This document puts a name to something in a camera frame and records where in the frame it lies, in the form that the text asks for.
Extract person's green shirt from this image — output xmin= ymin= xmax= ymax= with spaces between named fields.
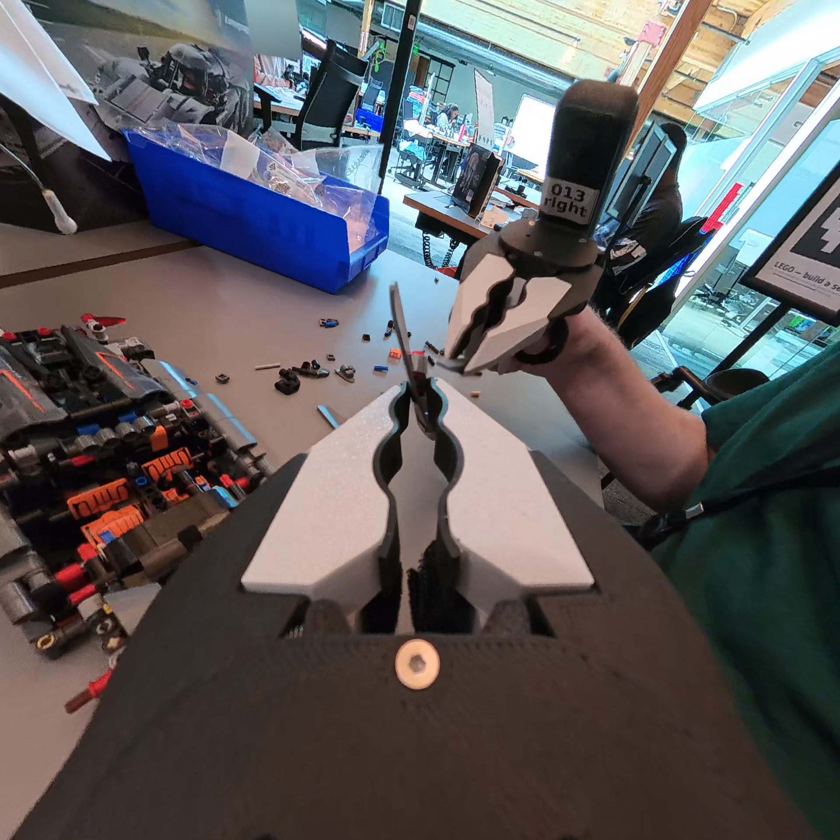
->
xmin=650 ymin=341 xmax=840 ymax=840

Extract lego car model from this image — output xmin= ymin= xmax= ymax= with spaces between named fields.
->
xmin=0 ymin=314 xmax=277 ymax=716

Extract long grey lego assembly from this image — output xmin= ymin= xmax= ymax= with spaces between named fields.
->
xmin=389 ymin=282 xmax=439 ymax=441

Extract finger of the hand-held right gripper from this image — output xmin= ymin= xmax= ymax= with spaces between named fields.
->
xmin=445 ymin=252 xmax=521 ymax=358
xmin=461 ymin=277 xmax=573 ymax=376

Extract black framed sign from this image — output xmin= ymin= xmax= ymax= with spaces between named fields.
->
xmin=676 ymin=167 xmax=840 ymax=409

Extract person's right forearm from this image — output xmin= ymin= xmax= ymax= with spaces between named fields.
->
xmin=558 ymin=354 xmax=716 ymax=511

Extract lego instruction book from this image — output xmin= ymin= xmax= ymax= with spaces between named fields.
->
xmin=0 ymin=0 xmax=114 ymax=162

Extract black metal pole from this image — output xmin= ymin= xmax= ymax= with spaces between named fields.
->
xmin=379 ymin=0 xmax=422 ymax=195

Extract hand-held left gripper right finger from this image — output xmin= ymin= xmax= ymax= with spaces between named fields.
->
xmin=420 ymin=379 xmax=597 ymax=634

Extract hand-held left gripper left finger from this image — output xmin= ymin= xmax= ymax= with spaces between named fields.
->
xmin=239 ymin=382 xmax=421 ymax=634

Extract white book stand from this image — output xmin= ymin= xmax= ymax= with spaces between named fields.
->
xmin=0 ymin=141 xmax=80 ymax=236

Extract clear plastic bag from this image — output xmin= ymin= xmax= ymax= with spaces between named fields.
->
xmin=134 ymin=121 xmax=388 ymax=253

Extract blue plastic bin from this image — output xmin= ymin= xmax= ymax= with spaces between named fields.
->
xmin=123 ymin=128 xmax=391 ymax=295

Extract lego set box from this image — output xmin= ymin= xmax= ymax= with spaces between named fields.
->
xmin=0 ymin=0 xmax=257 ymax=236

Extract black lanyard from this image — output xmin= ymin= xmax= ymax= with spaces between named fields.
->
xmin=640 ymin=467 xmax=840 ymax=546

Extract scattered loose lego pieces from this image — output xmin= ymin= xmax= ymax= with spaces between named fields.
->
xmin=215 ymin=315 xmax=483 ymax=403

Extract black office chair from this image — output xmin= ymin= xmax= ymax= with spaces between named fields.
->
xmin=292 ymin=39 xmax=370 ymax=153

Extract person's right hand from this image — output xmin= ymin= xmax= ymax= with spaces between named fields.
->
xmin=524 ymin=304 xmax=630 ymax=396

